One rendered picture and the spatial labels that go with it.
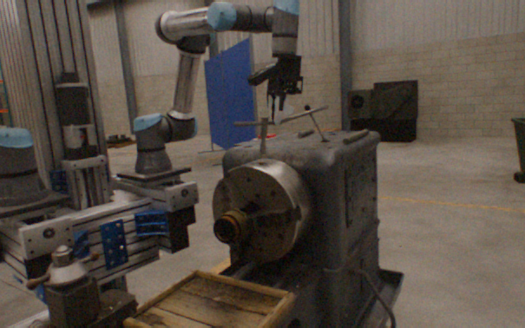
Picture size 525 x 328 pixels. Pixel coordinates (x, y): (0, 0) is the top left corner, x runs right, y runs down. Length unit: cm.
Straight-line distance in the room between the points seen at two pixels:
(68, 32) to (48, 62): 14
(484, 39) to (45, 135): 1021
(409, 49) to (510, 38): 224
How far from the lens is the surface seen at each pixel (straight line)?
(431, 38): 1108
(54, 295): 87
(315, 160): 122
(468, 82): 1089
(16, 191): 139
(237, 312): 108
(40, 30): 163
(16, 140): 138
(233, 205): 112
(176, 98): 160
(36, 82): 160
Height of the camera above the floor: 145
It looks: 11 degrees down
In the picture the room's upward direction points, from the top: 4 degrees counter-clockwise
